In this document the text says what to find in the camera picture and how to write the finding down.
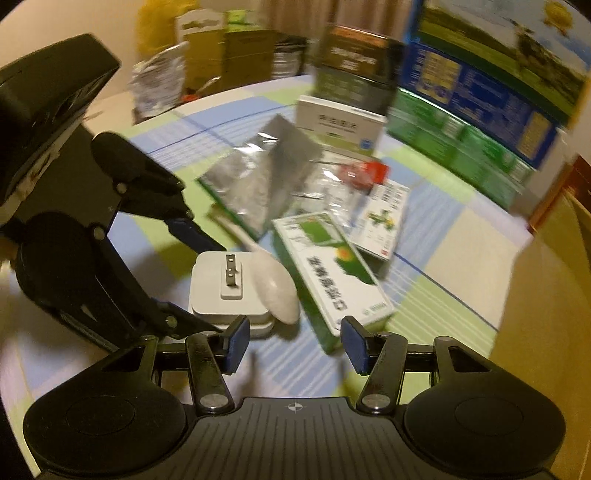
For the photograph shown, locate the white power adapter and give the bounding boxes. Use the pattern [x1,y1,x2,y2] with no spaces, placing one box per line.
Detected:
[188,251,278,341]

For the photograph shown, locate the green shrink-wrapped carton pack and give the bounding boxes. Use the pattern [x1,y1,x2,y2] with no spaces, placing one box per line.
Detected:
[387,88,534,214]

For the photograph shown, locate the small white plant-print box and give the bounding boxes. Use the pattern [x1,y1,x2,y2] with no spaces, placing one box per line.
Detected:
[347,181,411,260]

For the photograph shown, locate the white plastic spoon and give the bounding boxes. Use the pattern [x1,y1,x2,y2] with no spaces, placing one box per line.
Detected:
[210,208,302,325]

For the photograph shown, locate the brown carton with green labels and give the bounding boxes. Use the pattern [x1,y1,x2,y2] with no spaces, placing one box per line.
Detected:
[174,9,279,92]

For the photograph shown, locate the checked desktop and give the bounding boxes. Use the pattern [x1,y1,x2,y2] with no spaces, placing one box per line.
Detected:
[0,71,536,416]

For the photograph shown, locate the yellow bag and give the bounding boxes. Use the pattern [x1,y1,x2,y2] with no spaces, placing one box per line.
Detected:
[137,0,186,52]

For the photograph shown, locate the clear packet with red header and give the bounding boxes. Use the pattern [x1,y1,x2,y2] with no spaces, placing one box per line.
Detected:
[295,161,389,224]

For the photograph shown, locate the dark snack box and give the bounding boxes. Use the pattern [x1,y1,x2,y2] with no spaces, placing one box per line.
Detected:
[311,23,407,118]

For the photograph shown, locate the green and white medicine box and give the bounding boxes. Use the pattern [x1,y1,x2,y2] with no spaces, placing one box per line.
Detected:
[271,212,396,354]

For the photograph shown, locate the cow print milk box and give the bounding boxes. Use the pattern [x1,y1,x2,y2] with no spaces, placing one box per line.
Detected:
[422,0,591,127]

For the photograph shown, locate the silver foil packet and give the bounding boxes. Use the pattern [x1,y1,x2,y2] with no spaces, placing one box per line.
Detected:
[196,115,320,241]

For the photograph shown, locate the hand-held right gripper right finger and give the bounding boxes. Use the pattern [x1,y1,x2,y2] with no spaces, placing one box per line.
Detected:
[341,316,495,415]

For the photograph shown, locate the brown cardboard box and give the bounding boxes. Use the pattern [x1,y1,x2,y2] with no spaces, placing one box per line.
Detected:
[487,185,591,374]

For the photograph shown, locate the blue milk box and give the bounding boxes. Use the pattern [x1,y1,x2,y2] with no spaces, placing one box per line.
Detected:
[401,41,571,171]

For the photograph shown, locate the crumpled silver bag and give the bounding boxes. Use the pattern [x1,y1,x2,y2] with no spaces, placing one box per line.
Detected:
[130,41,191,126]

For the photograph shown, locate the beige curtain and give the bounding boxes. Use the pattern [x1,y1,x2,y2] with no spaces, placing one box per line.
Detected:
[249,0,419,31]

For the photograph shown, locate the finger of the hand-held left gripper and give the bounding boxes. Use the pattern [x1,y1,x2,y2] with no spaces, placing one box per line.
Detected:
[134,295,221,344]
[91,131,215,254]

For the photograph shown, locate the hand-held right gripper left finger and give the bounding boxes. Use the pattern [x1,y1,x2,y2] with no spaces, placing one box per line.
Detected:
[99,316,251,415]

